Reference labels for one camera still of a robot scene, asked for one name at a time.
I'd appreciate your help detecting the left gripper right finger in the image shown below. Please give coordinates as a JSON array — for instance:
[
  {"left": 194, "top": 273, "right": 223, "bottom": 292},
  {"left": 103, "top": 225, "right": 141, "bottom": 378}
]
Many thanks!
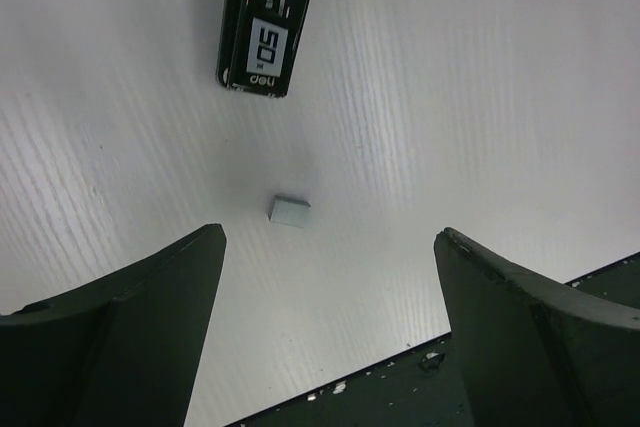
[{"left": 434, "top": 228, "right": 639, "bottom": 426}]

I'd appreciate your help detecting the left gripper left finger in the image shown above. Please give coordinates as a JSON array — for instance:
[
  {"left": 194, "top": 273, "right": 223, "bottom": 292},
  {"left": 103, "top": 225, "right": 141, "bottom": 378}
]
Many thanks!
[{"left": 1, "top": 224, "right": 226, "bottom": 426}]

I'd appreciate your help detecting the small grey staple strip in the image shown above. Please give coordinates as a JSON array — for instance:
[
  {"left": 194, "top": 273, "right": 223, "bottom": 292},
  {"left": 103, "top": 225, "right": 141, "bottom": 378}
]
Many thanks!
[{"left": 268, "top": 195, "right": 311, "bottom": 228}]

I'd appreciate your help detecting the black stapler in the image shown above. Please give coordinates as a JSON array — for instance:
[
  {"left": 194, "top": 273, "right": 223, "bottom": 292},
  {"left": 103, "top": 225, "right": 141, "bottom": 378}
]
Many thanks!
[{"left": 217, "top": 0, "right": 310, "bottom": 98}]

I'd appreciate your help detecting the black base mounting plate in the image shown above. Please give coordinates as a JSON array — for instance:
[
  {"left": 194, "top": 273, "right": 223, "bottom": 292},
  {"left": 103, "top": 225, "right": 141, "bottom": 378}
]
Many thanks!
[{"left": 245, "top": 256, "right": 639, "bottom": 426}]

